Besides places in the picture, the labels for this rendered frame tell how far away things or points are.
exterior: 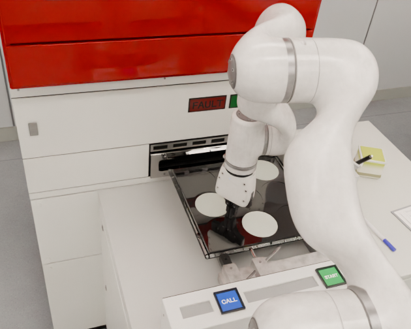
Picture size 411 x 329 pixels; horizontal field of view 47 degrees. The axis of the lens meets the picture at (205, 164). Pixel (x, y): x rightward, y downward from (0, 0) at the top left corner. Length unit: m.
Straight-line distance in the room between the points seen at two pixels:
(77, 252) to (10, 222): 0.98
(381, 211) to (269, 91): 0.77
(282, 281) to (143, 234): 0.44
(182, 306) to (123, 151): 0.56
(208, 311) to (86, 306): 0.95
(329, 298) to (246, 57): 0.35
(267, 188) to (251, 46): 0.80
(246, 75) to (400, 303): 0.37
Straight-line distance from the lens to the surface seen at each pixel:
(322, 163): 0.67
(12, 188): 2.84
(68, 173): 1.47
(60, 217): 1.59
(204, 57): 1.29
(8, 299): 2.34
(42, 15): 1.17
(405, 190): 1.53
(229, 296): 1.10
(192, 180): 1.45
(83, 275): 1.81
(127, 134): 1.42
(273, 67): 0.71
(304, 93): 0.73
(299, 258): 1.32
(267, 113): 1.04
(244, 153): 1.16
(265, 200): 1.42
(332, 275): 1.20
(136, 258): 1.33
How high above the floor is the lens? 1.84
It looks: 39 degrees down
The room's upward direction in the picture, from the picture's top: 7 degrees clockwise
